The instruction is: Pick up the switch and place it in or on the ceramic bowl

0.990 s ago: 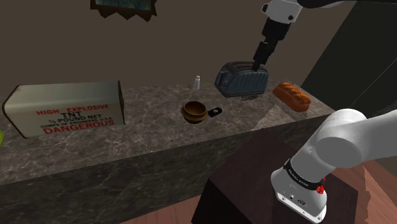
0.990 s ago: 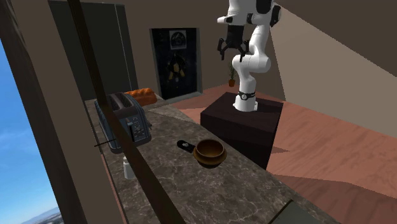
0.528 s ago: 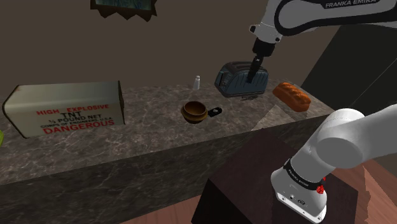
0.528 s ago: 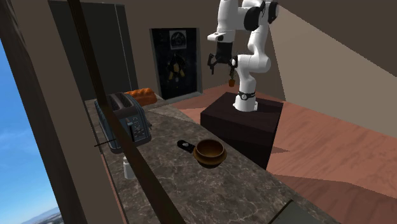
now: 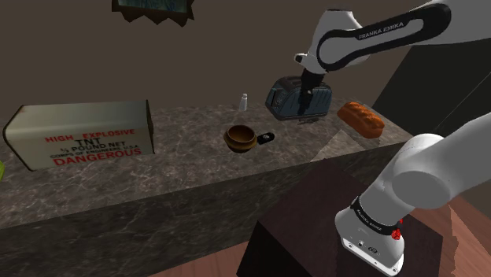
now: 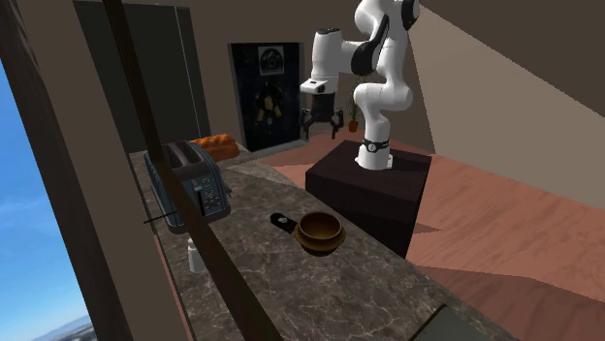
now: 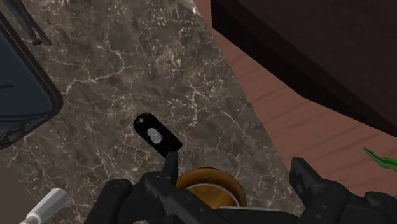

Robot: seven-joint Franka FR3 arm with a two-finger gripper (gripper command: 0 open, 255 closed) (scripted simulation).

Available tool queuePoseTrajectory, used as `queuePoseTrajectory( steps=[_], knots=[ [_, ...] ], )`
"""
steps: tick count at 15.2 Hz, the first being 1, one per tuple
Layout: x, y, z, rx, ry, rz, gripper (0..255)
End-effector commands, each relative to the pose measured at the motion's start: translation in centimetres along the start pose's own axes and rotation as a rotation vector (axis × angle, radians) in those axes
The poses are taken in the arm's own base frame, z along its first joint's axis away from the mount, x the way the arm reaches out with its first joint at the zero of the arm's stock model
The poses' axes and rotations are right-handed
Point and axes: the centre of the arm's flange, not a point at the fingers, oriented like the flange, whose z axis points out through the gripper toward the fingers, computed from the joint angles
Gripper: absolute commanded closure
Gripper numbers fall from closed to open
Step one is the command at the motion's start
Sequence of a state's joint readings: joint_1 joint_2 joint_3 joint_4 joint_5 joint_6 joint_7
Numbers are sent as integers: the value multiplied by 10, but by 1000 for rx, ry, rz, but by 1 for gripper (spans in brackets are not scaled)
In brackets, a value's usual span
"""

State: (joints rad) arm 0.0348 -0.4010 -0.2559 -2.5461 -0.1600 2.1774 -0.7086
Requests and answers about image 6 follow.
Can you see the black remote control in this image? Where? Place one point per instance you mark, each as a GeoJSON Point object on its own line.
{"type": "Point", "coordinates": [282, 221]}

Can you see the dark tall cabinet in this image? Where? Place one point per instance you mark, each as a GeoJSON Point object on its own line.
{"type": "Point", "coordinates": [142, 71]}

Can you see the grey blue toaster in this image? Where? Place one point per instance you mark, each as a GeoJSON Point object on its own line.
{"type": "Point", "coordinates": [198, 186]}

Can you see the dark window frame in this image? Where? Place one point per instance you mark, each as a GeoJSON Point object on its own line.
{"type": "Point", "coordinates": [85, 198]}

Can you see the white bottle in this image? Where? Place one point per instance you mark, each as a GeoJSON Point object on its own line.
{"type": "Point", "coordinates": [195, 257]}

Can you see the orange bread loaf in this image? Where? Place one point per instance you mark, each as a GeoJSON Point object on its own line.
{"type": "Point", "coordinates": [218, 145]}

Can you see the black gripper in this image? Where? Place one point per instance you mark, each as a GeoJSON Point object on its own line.
{"type": "Point", "coordinates": [322, 105]}

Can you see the brown wooden bowl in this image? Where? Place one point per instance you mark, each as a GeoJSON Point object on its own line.
{"type": "Point", "coordinates": [320, 231]}

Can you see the dark robot stand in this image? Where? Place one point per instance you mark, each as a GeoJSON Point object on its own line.
{"type": "Point", "coordinates": [368, 193]}

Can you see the potted plant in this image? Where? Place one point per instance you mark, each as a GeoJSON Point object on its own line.
{"type": "Point", "coordinates": [353, 115]}

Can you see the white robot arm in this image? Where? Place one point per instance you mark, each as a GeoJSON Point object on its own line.
{"type": "Point", "coordinates": [378, 101]}

